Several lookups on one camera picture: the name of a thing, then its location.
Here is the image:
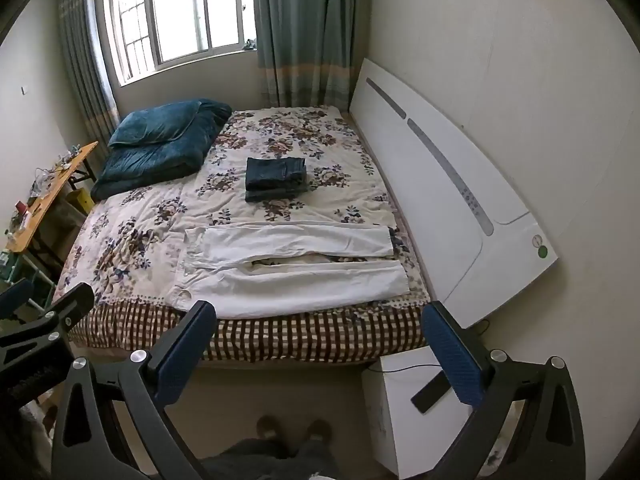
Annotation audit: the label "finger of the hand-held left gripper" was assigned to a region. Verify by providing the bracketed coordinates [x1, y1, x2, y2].
[0, 282, 96, 368]
[0, 279, 34, 321]

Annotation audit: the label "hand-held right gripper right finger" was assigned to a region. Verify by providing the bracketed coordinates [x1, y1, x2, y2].
[421, 301, 586, 480]

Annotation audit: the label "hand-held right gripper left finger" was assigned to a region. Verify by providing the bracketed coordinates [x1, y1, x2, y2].
[50, 300, 218, 480]

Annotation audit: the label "white pants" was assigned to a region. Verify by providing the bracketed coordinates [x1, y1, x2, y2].
[175, 224, 411, 320]

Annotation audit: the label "dark grey folded pants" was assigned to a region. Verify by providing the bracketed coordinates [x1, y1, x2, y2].
[244, 184, 309, 205]

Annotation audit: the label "green white storage rack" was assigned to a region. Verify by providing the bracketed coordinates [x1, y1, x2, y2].
[0, 250, 56, 311]

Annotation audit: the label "black phone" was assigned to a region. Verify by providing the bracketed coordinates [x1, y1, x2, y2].
[411, 371, 451, 415]

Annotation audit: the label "white nightstand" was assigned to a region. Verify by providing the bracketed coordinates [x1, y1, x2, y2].
[361, 344, 501, 478]

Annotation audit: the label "wooden desk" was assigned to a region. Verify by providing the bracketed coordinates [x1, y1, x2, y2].
[5, 141, 99, 253]

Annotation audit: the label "yellow box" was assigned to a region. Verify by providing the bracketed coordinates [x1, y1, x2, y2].
[67, 187, 95, 211]

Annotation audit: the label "floral blanket with plaid edge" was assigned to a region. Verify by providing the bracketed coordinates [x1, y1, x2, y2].
[52, 105, 436, 363]

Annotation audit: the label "white headboard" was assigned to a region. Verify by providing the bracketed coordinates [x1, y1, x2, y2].
[347, 57, 560, 328]

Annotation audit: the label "person's right slipper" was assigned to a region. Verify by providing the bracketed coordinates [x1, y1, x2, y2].
[305, 419, 333, 448]

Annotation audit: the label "teal folded quilt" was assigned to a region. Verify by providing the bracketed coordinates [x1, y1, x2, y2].
[90, 100, 233, 201]

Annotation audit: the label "teal velvet pillow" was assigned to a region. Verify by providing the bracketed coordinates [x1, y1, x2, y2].
[107, 99, 203, 150]

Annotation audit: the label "dark blue folded jeans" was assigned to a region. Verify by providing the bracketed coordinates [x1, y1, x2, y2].
[246, 157, 307, 192]

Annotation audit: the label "grey-green curtain beside desk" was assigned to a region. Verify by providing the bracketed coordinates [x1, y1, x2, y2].
[57, 0, 121, 143]

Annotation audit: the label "window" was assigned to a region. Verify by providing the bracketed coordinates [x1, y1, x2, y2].
[102, 0, 258, 86]

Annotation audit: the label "grey-green curtain beside headboard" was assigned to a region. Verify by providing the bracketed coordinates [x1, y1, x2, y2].
[252, 0, 373, 111]

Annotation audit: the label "black cable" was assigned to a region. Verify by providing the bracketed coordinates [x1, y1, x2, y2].
[367, 321, 493, 373]

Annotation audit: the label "clutter of clear cables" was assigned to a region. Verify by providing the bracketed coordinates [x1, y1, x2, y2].
[30, 145, 83, 196]

